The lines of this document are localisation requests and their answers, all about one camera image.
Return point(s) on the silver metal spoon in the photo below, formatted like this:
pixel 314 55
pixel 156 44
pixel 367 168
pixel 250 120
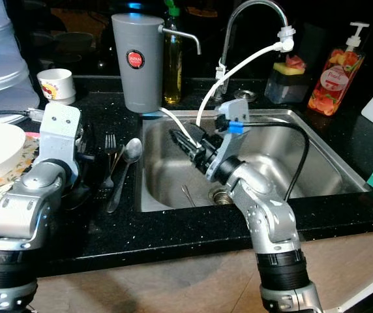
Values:
pixel 132 150

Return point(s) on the white cloth tie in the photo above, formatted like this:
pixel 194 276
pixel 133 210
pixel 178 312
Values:
pixel 221 70

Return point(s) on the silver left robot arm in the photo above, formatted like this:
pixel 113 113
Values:
pixel 23 215

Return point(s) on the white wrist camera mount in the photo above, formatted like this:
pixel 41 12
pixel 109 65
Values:
pixel 229 150
pixel 61 130

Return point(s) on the chrome gooseneck faucet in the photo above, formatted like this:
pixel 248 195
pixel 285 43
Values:
pixel 226 45

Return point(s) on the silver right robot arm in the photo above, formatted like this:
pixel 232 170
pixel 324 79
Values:
pixel 274 222

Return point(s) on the white plastic drawer tower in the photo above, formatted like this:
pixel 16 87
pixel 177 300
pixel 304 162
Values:
pixel 4 52

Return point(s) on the grey cylindrical water filter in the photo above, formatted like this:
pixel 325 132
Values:
pixel 134 91

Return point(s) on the round sink drain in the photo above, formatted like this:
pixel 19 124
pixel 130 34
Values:
pixel 221 195

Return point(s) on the orange dish soap pump bottle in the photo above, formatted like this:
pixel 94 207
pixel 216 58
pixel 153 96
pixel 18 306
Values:
pixel 333 85

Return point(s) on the red scrubber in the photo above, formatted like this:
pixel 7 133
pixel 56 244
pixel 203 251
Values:
pixel 295 62

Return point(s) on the beige cabinet door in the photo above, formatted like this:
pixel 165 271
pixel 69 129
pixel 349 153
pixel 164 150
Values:
pixel 160 287
pixel 356 261

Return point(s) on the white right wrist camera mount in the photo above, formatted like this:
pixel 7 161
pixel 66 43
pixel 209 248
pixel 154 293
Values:
pixel 229 150

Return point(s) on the oil bottle with green cap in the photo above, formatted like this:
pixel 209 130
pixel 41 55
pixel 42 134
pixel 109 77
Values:
pixel 172 65

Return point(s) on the white faucet nozzle attachment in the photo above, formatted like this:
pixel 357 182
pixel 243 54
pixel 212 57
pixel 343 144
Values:
pixel 285 40

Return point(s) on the black sponge holder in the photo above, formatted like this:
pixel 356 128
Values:
pixel 283 88

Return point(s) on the white cartoon print cup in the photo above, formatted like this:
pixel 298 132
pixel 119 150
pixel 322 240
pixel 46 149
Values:
pixel 56 85

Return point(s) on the blue glowing indicator light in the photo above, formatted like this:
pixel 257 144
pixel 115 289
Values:
pixel 134 6

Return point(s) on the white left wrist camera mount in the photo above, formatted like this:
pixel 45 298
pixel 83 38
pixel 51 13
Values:
pixel 61 130

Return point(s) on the yellow sponge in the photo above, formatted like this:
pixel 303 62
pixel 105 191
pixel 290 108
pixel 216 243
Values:
pixel 279 68

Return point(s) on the stainless steel sink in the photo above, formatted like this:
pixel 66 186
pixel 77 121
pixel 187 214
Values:
pixel 330 163

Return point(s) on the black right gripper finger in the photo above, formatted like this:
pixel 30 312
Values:
pixel 183 147
pixel 191 134

